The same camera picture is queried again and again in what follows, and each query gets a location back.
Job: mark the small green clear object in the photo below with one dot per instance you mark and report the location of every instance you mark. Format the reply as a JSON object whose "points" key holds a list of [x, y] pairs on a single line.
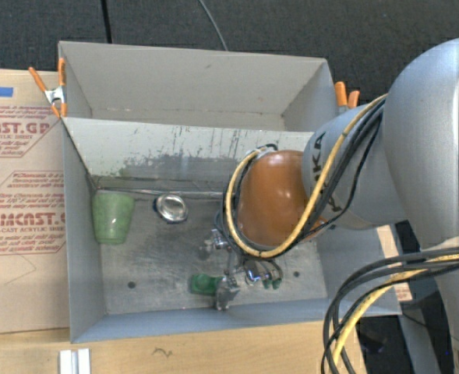
{"points": [[203, 284]]}

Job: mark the grey metal bin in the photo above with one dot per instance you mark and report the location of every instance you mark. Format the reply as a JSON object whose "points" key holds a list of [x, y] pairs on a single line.
{"points": [[167, 259]]}

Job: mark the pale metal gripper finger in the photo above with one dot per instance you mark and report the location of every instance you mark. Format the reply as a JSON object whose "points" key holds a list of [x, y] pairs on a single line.
{"points": [[218, 241], [226, 292]]}

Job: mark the clear round glass thing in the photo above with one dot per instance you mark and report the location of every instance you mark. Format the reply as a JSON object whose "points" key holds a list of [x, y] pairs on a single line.
{"points": [[171, 208]]}

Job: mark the pale green cup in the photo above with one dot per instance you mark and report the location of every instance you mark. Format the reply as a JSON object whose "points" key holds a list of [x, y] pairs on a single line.
{"points": [[112, 218]]}

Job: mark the brown cardboard board, red print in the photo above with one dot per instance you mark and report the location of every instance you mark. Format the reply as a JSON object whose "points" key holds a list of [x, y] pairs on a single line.
{"points": [[26, 279]]}

